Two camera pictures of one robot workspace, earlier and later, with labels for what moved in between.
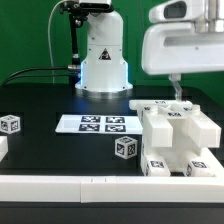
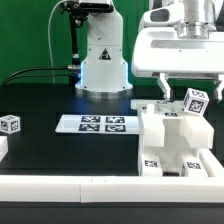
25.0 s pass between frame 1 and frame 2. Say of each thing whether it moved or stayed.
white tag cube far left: stayed
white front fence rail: stayed
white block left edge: stayed
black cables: stayed
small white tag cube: moved
